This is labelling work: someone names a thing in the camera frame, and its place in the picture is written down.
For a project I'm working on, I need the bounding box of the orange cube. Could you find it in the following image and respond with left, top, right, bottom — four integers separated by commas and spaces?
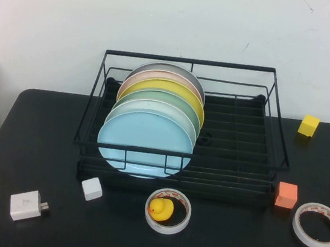
273, 181, 300, 210

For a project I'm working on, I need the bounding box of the yellow rubber duck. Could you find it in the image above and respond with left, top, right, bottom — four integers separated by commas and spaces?
146, 196, 176, 224

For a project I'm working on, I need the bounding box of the white USB charger plug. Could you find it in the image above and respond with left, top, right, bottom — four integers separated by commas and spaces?
7, 187, 52, 226

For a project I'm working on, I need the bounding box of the white cube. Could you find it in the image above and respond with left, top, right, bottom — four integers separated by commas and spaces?
79, 175, 106, 204

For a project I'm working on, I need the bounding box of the yellow cube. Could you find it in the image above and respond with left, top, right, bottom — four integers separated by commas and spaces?
297, 114, 322, 139

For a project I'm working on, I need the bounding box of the grey plate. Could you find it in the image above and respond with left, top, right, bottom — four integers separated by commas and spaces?
122, 57, 210, 107

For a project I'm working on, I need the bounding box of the pale mint plate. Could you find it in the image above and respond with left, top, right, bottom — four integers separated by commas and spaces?
102, 94, 201, 148

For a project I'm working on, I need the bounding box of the white tape roll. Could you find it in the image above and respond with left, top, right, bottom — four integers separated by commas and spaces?
289, 200, 330, 247
141, 185, 195, 237

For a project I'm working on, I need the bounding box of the black wire dish rack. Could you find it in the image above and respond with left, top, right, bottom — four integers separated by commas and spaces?
69, 42, 303, 199

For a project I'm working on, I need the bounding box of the pink plate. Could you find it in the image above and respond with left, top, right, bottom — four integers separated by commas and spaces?
116, 65, 208, 112

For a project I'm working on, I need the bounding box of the green plate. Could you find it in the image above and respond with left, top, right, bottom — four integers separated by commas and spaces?
110, 85, 206, 136

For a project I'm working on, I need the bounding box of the yellow plate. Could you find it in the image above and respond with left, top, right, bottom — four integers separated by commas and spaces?
115, 73, 209, 129

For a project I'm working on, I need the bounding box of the light blue plate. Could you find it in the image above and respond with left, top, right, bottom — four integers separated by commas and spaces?
92, 105, 198, 184

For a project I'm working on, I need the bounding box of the black plastic drip tray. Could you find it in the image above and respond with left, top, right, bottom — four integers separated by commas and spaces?
75, 72, 288, 209

